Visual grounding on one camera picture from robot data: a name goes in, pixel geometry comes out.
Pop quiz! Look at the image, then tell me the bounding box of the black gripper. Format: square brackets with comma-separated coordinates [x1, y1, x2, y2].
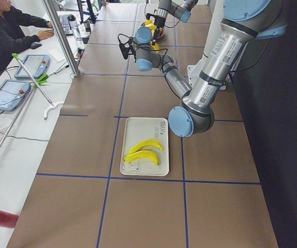
[129, 41, 139, 55]
[154, 14, 166, 39]

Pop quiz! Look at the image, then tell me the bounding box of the yellow banana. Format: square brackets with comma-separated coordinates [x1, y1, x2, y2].
[144, 20, 157, 30]
[124, 150, 160, 166]
[150, 39, 160, 53]
[128, 139, 163, 154]

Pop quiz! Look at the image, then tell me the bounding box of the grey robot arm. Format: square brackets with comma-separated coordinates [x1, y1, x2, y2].
[153, 0, 198, 41]
[122, 1, 289, 137]

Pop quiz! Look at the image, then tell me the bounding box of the brown wicker basket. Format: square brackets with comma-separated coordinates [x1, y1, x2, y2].
[141, 22, 165, 40]

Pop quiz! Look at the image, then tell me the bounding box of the person's hand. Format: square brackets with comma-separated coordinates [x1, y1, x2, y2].
[37, 29, 54, 41]

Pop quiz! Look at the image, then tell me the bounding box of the clear water bottle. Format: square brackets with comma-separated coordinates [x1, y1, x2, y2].
[67, 14, 82, 41]

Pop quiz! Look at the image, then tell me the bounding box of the black keyboard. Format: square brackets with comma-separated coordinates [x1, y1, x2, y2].
[58, 14, 73, 36]

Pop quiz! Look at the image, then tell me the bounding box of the white paper slip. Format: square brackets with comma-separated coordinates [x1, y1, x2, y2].
[49, 49, 65, 62]

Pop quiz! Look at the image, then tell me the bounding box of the white rectangular bear tray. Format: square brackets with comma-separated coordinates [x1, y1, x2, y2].
[120, 117, 169, 176]

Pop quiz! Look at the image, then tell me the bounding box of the far blue teach pendant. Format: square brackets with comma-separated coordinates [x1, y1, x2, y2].
[14, 54, 50, 79]

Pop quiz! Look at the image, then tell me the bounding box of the blue teach pendant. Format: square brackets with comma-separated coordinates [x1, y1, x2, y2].
[0, 80, 31, 111]
[14, 54, 50, 79]

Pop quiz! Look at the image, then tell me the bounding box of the black computer mouse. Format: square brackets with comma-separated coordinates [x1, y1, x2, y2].
[30, 42, 42, 50]

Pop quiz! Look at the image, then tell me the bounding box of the seated person black hoodie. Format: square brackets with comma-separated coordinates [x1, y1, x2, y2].
[0, 1, 53, 71]

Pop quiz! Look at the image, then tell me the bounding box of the near blue teach pendant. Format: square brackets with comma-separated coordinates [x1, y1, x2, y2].
[0, 80, 31, 111]

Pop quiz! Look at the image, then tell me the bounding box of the long metal grabber tool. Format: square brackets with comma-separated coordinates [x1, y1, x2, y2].
[0, 89, 35, 148]

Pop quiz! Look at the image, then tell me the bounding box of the black camera cable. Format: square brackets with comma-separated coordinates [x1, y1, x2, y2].
[144, 0, 183, 29]
[117, 33, 169, 63]

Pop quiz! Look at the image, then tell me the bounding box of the white pedestal column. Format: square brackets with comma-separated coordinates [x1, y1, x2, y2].
[186, 0, 232, 90]

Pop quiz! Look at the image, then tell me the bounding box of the aluminium frame post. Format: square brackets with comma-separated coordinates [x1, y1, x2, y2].
[42, 0, 80, 77]

